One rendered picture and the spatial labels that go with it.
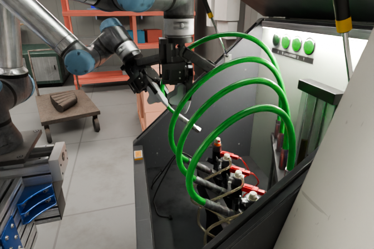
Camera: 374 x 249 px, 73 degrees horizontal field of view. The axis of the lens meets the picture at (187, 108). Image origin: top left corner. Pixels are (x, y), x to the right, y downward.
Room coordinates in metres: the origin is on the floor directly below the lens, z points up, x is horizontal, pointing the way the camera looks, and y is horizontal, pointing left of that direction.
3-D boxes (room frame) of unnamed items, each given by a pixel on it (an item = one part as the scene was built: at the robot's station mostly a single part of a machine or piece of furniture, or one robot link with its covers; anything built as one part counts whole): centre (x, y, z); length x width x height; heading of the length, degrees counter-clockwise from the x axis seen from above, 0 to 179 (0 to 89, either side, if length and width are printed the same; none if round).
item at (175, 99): (0.64, 0.02, 1.25); 0.06 x 0.03 x 0.09; 102
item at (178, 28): (0.66, 0.02, 1.44); 0.08 x 0.08 x 0.05
